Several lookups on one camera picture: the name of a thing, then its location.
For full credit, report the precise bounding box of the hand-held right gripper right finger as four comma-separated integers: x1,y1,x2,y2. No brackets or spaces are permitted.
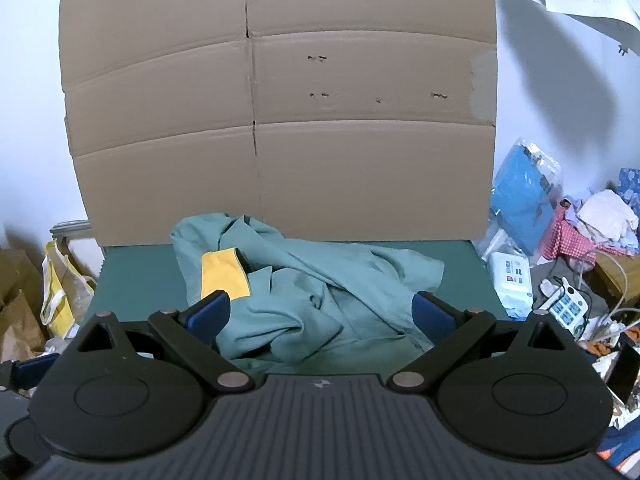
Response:
387,290,581,393

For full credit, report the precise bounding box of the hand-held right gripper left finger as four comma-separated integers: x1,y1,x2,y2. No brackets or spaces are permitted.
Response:
72,290,253,393

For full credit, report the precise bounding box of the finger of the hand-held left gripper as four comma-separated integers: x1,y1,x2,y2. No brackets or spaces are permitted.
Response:
0,352,62,392

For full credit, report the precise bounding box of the green garment with yellow patch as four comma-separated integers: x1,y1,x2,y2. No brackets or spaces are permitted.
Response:
170,212,446,373

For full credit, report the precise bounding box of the pile of white clothes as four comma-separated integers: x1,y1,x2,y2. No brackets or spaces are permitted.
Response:
567,189,640,253

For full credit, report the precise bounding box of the brown paper bag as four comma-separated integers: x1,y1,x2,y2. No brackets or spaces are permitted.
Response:
0,246,50,362

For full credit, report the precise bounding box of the white wet wipes pack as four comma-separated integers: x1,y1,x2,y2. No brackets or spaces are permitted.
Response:
487,250,535,313

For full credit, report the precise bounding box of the yellow and white plastic bag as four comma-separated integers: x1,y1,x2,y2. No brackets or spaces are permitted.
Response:
41,241,97,339

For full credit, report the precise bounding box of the white device with blue buttons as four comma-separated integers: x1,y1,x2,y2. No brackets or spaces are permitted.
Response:
539,276,592,335

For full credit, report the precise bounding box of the blue cloth in plastic package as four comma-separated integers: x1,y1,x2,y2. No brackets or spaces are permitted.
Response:
489,137,568,257

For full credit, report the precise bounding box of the red checkered cloth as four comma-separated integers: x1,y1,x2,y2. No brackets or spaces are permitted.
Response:
541,202,598,267

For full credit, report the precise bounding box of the wooden box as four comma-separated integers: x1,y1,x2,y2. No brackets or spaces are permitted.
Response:
594,249,640,312

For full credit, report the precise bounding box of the black phone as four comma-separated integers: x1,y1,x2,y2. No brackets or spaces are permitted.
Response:
606,341,640,407

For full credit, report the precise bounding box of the flattened brown cardboard box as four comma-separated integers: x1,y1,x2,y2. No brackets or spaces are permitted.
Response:
57,0,498,247

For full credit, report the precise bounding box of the orange blue and white blanket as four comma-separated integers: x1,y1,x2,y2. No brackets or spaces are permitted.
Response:
596,422,640,477

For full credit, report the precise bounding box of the grey metal frame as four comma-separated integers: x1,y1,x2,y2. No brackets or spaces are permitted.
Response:
49,219,95,247

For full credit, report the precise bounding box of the white cable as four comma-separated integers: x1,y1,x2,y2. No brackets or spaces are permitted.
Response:
575,247,640,333

